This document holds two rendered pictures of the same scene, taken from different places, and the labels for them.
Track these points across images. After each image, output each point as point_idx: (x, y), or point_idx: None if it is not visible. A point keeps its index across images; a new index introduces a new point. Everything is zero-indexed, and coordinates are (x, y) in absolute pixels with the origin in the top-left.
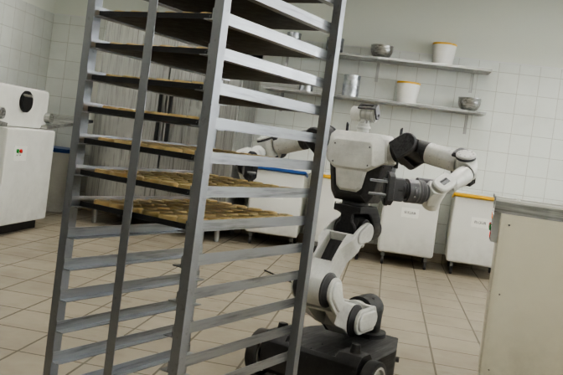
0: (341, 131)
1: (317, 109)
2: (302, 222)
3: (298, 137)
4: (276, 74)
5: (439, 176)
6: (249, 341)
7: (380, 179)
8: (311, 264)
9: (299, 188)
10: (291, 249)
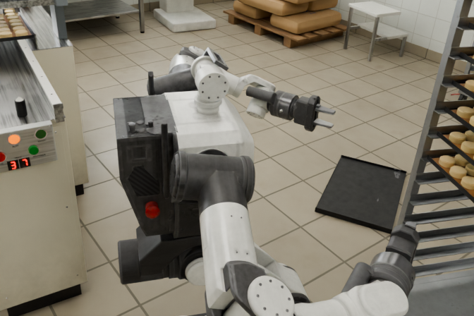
0: (240, 125)
1: (461, 50)
2: (432, 154)
3: None
4: None
5: (262, 79)
6: (463, 228)
7: (324, 108)
8: (408, 184)
9: (453, 125)
10: (438, 175)
